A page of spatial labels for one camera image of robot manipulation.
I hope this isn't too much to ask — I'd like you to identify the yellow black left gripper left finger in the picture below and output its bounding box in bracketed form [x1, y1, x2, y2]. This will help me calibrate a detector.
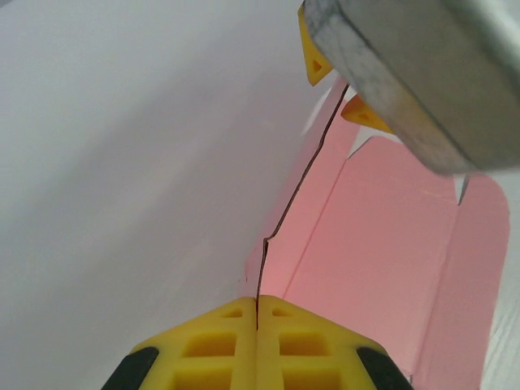
[103, 296, 258, 390]

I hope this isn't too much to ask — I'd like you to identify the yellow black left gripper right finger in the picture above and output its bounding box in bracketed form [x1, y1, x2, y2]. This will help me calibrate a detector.
[257, 295, 415, 390]

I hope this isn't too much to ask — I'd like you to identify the pink paper box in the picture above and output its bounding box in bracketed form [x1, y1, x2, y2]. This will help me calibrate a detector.
[242, 75, 511, 390]

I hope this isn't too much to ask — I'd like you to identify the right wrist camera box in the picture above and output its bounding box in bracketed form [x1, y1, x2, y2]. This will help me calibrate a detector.
[298, 0, 520, 178]

